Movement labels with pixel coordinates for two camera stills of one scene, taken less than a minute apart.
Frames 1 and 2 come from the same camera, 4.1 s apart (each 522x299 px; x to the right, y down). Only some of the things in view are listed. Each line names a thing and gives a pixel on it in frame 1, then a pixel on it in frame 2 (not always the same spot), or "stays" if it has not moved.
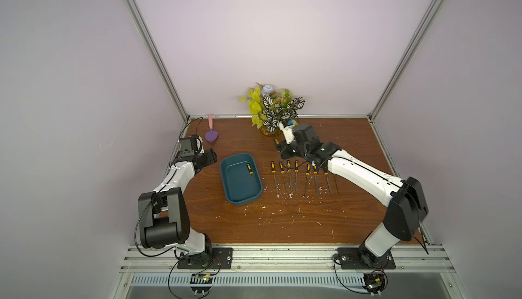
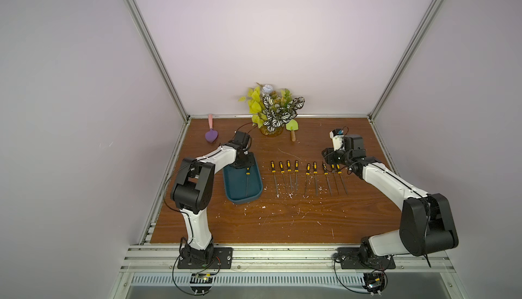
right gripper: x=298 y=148 -> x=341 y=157
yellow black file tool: x=337 y=187 stays
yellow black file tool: x=328 y=183 stays
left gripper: x=211 y=156 -> x=251 y=162
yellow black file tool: x=274 y=171 stays
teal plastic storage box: x=240 y=179 stays
